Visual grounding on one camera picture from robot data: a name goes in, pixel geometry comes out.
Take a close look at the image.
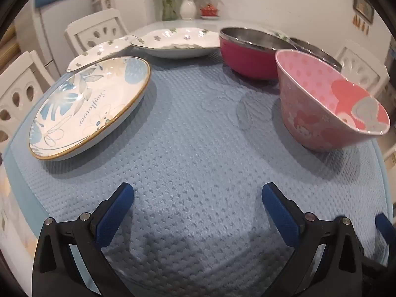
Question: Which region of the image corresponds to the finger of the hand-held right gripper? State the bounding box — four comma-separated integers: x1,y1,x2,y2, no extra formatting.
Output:
362,213,396,285

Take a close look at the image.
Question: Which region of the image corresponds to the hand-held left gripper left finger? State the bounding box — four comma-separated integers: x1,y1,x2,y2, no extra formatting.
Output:
32,182,135,297

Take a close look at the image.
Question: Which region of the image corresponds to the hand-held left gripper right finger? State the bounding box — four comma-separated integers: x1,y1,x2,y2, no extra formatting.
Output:
261,182,366,297

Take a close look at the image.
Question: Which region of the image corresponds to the pink cartoon bowl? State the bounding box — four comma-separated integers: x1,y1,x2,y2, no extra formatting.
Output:
275,49,390,153

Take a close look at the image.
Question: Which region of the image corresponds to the light blue waffle mat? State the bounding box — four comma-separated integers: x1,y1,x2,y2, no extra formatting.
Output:
0,49,395,297

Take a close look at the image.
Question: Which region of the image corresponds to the blue floral gold-rimmed plate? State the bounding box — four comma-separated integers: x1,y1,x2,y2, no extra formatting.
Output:
29,56,152,161

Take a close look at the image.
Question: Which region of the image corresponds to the pink steel bowl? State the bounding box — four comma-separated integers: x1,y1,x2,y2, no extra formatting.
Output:
219,27,297,80

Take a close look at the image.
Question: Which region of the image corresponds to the small white green-flower plate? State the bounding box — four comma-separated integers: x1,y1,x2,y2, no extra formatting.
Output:
66,35,138,72

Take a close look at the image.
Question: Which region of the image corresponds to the white wooden chair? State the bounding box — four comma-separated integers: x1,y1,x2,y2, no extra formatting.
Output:
0,50,56,155
332,40,390,99
64,8,130,57

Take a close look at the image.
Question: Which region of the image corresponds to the blue steel bowl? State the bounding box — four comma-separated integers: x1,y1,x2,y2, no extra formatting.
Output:
289,36,343,72

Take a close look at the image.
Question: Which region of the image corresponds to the large white green-flower plate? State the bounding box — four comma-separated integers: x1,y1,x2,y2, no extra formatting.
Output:
130,27,222,59

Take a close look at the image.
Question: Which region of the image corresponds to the white refrigerator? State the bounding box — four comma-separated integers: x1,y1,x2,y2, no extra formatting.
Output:
12,3,93,78

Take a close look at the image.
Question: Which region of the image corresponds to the white ceramic vase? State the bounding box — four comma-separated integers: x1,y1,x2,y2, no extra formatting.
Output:
179,0,198,21

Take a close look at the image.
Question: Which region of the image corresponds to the framed wall picture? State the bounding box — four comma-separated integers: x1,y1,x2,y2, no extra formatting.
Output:
353,0,375,24

